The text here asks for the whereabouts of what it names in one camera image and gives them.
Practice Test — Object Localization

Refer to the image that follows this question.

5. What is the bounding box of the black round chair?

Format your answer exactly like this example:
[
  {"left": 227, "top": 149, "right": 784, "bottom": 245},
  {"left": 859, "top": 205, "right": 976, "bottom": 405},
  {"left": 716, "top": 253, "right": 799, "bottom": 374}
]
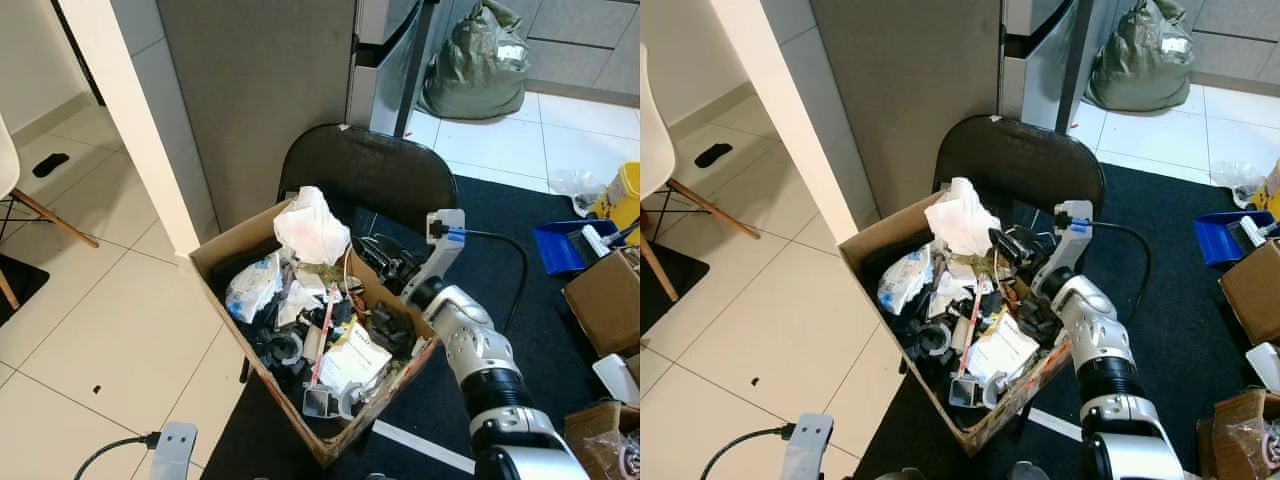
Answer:
[
  {"left": 277, "top": 123, "right": 460, "bottom": 239},
  {"left": 932, "top": 114, "right": 1107, "bottom": 229}
]

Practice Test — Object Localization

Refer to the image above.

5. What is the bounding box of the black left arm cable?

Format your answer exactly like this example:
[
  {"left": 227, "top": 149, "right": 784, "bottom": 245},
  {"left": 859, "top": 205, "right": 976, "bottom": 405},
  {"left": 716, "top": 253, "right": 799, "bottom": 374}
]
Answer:
[
  {"left": 71, "top": 431, "right": 162, "bottom": 480},
  {"left": 699, "top": 424, "right": 797, "bottom": 480}
]

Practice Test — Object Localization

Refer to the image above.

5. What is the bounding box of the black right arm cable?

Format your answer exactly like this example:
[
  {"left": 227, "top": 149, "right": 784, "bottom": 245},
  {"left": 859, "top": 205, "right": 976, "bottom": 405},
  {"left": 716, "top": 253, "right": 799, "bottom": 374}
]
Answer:
[
  {"left": 455, "top": 228, "right": 530, "bottom": 337},
  {"left": 1084, "top": 219, "right": 1152, "bottom": 327}
]

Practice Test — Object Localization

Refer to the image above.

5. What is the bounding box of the white crumpled plastic bag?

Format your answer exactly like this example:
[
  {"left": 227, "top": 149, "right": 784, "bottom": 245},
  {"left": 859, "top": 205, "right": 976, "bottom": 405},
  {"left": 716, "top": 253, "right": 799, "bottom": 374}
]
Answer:
[
  {"left": 922, "top": 176, "right": 1004, "bottom": 257},
  {"left": 272, "top": 185, "right": 354, "bottom": 267}
]

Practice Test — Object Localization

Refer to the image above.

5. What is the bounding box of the white printed paper box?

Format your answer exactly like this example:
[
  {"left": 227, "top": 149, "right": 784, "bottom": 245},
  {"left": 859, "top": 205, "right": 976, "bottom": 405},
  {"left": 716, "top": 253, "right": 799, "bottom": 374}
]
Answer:
[
  {"left": 964, "top": 312, "right": 1042, "bottom": 387},
  {"left": 317, "top": 321, "right": 394, "bottom": 397}
]

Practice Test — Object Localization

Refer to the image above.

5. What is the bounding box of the small grey box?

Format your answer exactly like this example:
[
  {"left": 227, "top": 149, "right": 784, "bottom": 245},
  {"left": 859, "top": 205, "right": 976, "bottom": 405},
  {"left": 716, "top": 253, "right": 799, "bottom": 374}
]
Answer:
[
  {"left": 947, "top": 374, "right": 987, "bottom": 410},
  {"left": 302, "top": 384, "right": 342, "bottom": 422}
]

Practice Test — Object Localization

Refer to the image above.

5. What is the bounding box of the black tape roll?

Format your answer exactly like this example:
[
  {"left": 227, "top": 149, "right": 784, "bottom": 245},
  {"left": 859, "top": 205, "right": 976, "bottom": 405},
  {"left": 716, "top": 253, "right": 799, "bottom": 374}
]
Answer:
[
  {"left": 261, "top": 329, "right": 307, "bottom": 372},
  {"left": 914, "top": 321, "right": 957, "bottom": 362}
]

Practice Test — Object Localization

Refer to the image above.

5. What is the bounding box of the cardboard rubbish box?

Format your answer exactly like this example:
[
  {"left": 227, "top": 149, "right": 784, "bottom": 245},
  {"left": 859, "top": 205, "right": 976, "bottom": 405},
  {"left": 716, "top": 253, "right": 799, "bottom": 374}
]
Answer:
[
  {"left": 187, "top": 194, "right": 447, "bottom": 470},
  {"left": 837, "top": 189, "right": 1087, "bottom": 457}
]

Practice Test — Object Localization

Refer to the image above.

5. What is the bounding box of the black carpet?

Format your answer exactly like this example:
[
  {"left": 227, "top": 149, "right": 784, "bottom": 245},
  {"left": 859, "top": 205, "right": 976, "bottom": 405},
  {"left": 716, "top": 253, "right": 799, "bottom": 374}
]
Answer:
[
  {"left": 200, "top": 172, "right": 641, "bottom": 480},
  {"left": 854, "top": 162, "right": 1280, "bottom": 480}
]

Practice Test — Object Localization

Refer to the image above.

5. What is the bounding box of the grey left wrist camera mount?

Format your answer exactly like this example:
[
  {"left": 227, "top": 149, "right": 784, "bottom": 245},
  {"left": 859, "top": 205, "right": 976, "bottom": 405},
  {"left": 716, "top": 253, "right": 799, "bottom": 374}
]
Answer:
[
  {"left": 149, "top": 421, "right": 199, "bottom": 480},
  {"left": 777, "top": 411, "right": 835, "bottom": 480}
]

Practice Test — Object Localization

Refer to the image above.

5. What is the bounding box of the white blue plastic bag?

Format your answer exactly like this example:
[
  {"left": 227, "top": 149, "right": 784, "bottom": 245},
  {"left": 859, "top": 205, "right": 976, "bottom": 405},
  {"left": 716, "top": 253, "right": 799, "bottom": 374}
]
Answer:
[
  {"left": 877, "top": 242, "right": 937, "bottom": 317},
  {"left": 224, "top": 249, "right": 287, "bottom": 324}
]

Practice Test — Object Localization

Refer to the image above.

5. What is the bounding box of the white tape strip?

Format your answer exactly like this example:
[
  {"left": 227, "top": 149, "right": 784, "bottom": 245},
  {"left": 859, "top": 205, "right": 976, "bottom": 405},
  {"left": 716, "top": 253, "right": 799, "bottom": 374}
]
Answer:
[
  {"left": 1019, "top": 406, "right": 1084, "bottom": 442},
  {"left": 371, "top": 419, "right": 477, "bottom": 475}
]

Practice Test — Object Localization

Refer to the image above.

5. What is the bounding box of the small black mat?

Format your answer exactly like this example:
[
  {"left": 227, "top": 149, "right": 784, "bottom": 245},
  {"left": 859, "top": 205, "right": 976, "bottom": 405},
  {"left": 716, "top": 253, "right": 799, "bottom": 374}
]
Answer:
[
  {"left": 640, "top": 239, "right": 712, "bottom": 337},
  {"left": 0, "top": 254, "right": 50, "bottom": 327}
]

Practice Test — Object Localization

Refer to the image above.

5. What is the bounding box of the open brown cardboard box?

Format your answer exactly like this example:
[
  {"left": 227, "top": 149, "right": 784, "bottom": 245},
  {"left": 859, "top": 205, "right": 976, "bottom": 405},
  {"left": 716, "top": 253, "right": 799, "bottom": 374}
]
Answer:
[
  {"left": 564, "top": 399, "right": 641, "bottom": 480},
  {"left": 1194, "top": 387, "right": 1280, "bottom": 480}
]

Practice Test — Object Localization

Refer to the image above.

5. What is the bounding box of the closed brown cardboard box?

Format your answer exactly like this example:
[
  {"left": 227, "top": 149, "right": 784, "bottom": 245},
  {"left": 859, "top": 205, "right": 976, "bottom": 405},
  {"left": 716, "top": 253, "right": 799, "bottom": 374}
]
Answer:
[
  {"left": 561, "top": 247, "right": 641, "bottom": 359},
  {"left": 1217, "top": 239, "right": 1280, "bottom": 347}
]

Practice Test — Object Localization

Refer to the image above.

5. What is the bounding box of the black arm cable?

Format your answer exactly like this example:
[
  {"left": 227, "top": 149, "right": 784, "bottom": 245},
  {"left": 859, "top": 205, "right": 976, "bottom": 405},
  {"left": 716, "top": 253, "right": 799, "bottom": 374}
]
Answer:
[
  {"left": 455, "top": 228, "right": 530, "bottom": 337},
  {"left": 699, "top": 424, "right": 797, "bottom": 480},
  {"left": 71, "top": 431, "right": 162, "bottom": 480},
  {"left": 1084, "top": 219, "right": 1152, "bottom": 327}
]

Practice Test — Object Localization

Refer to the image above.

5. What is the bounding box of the stainless steel fridge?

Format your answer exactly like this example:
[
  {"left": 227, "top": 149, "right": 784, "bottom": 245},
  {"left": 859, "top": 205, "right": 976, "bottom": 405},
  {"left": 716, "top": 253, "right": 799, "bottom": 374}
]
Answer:
[
  {"left": 344, "top": 0, "right": 442, "bottom": 140},
  {"left": 999, "top": 0, "right": 1112, "bottom": 137}
]

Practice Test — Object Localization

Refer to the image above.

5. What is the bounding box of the white chair with wooden legs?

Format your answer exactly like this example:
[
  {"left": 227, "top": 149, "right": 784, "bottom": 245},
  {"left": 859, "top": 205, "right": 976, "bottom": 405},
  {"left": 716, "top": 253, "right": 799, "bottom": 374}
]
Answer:
[
  {"left": 640, "top": 44, "right": 762, "bottom": 302},
  {"left": 0, "top": 108, "right": 102, "bottom": 312}
]

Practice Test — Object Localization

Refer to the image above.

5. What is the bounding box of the clear plastic bag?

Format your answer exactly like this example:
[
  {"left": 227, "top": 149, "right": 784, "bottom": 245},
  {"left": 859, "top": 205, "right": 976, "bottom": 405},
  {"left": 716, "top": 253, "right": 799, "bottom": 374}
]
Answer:
[
  {"left": 547, "top": 167, "right": 607, "bottom": 217},
  {"left": 1207, "top": 159, "right": 1270, "bottom": 210}
]

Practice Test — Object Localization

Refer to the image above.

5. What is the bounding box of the green garbage bag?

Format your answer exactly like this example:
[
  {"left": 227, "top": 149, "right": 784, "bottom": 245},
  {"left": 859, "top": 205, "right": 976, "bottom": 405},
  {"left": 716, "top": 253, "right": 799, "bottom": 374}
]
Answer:
[
  {"left": 1087, "top": 0, "right": 1197, "bottom": 114},
  {"left": 417, "top": 0, "right": 532, "bottom": 124}
]

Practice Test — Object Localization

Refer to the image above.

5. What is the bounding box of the white plastic object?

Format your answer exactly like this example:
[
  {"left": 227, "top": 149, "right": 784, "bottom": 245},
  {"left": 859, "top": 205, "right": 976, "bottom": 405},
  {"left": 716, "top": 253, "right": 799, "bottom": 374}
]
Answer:
[
  {"left": 1244, "top": 341, "right": 1280, "bottom": 394},
  {"left": 591, "top": 352, "right": 641, "bottom": 407}
]

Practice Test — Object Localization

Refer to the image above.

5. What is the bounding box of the blue dustpan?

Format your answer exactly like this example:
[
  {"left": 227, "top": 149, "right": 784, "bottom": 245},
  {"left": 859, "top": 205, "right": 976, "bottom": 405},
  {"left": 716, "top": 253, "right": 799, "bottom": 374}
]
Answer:
[
  {"left": 531, "top": 218, "right": 627, "bottom": 277},
  {"left": 1192, "top": 208, "right": 1280, "bottom": 267}
]

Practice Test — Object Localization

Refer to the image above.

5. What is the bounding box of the red white striped straw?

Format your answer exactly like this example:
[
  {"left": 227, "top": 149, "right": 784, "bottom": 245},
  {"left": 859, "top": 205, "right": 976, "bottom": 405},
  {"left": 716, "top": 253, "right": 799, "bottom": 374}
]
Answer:
[
  {"left": 311, "top": 289, "right": 342, "bottom": 387},
  {"left": 957, "top": 284, "right": 987, "bottom": 377}
]

